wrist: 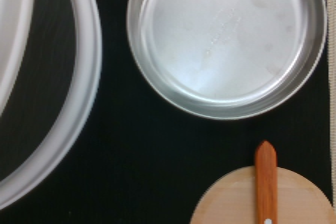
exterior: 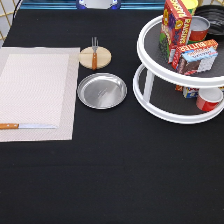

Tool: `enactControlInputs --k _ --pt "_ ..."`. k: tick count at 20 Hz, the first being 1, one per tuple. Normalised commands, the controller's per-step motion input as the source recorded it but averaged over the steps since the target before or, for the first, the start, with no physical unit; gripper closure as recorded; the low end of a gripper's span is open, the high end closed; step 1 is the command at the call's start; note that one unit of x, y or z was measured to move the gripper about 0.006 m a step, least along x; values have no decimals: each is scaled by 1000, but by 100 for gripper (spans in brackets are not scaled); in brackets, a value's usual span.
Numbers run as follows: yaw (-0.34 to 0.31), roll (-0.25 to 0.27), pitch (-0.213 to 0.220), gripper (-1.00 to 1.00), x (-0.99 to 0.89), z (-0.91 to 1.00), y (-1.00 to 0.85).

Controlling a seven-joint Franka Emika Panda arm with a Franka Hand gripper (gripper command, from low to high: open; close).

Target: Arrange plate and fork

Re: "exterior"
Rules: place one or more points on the round silver metal plate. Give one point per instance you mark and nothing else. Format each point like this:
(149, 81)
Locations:
(102, 90)

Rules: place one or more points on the fork with wooden handle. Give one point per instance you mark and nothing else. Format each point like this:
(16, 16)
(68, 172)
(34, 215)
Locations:
(94, 48)

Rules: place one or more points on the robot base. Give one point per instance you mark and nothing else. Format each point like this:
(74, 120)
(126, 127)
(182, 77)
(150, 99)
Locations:
(98, 4)

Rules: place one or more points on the white two-tier turntable rack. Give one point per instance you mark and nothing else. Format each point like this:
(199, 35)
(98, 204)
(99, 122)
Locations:
(152, 66)

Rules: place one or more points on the round wooden coaster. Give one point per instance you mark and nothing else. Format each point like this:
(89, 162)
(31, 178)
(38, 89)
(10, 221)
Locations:
(103, 57)

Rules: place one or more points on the small box lower tier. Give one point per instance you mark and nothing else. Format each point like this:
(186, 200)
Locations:
(187, 92)

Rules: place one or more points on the beige woven placemat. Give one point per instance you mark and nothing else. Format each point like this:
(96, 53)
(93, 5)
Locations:
(38, 86)

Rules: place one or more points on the red can lower tier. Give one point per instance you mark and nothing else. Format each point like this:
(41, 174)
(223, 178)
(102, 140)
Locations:
(208, 98)

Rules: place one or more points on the red can tier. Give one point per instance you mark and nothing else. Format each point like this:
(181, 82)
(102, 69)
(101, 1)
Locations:
(198, 29)
(208, 98)

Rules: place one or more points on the blue brown chocolate box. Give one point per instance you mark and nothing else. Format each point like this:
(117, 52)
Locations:
(196, 61)

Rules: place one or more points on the red raisins box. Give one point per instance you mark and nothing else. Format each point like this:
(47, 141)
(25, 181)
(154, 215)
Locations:
(175, 26)

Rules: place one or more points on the red butter box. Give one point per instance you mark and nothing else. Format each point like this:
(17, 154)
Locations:
(193, 46)

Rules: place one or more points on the red can upper tier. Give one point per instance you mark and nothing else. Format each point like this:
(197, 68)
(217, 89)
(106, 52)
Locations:
(198, 29)

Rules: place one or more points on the yellow green container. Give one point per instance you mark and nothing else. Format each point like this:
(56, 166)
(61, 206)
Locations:
(191, 5)

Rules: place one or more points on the black bowl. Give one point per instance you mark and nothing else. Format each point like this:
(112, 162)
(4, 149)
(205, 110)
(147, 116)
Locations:
(215, 15)

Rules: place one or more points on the knife with wooden handle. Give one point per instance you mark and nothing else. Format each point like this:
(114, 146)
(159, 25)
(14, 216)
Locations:
(5, 126)

